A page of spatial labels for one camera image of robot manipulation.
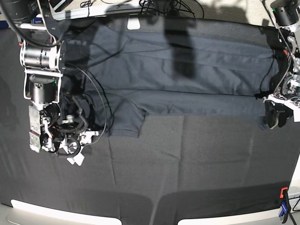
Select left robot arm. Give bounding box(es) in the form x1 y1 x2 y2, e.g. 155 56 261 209
261 0 300 129

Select red blue clamp near right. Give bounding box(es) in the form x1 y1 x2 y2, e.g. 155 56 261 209
279 187 297 225

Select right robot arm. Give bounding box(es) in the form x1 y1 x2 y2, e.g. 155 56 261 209
0 0 99 166

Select black table cloth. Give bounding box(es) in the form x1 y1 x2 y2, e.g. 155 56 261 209
0 29 300 225

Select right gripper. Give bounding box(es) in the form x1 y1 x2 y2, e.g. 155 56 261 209
46 114 100 166

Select dark grey t-shirt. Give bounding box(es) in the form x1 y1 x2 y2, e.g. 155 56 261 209
63 18 281 137

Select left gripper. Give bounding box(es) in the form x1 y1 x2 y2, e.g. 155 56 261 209
263 75 300 129

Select black cable bundle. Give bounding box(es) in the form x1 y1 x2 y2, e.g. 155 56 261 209
138 0 204 19

